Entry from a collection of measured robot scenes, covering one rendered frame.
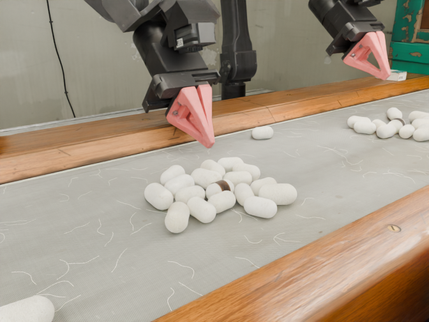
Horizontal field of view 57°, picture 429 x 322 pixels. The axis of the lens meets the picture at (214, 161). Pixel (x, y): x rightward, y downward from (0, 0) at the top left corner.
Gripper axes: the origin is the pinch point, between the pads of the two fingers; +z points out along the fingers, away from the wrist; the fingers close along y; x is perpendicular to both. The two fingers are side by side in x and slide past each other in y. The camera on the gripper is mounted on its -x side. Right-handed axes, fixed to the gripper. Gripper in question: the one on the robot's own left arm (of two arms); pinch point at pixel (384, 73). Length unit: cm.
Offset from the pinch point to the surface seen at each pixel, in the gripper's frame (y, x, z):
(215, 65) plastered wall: 115, 150, -138
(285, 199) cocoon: -38.3, -3.8, 15.2
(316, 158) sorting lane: -24.7, 1.8, 10.1
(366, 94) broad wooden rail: 11.0, 11.1, -3.5
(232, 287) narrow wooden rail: -52, -10, 21
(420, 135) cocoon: -7.8, -2.2, 13.1
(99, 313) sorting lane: -58, -5, 18
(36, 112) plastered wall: -14, 161, -126
